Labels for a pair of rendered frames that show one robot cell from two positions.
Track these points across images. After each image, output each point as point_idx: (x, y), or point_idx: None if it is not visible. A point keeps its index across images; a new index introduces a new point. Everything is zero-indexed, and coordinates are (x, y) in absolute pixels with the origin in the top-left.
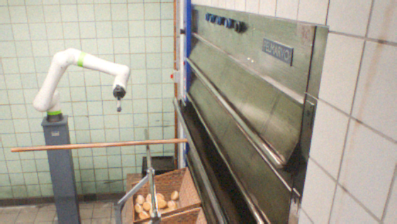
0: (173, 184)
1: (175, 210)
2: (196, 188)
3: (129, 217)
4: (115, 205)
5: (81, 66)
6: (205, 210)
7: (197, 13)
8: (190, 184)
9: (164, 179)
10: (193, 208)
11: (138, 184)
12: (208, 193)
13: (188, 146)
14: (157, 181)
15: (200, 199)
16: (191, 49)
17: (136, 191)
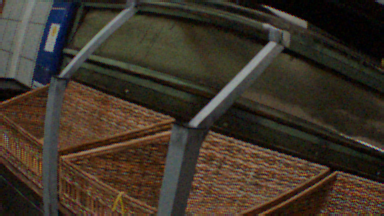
0: (39, 122)
1: (123, 134)
2: (167, 77)
3: (9, 165)
4: (59, 80)
5: None
6: (254, 101)
7: None
8: (94, 104)
9: (30, 106)
10: None
11: (108, 27)
12: (232, 71)
13: (63, 37)
14: (21, 109)
15: (212, 90)
16: None
17: (99, 44)
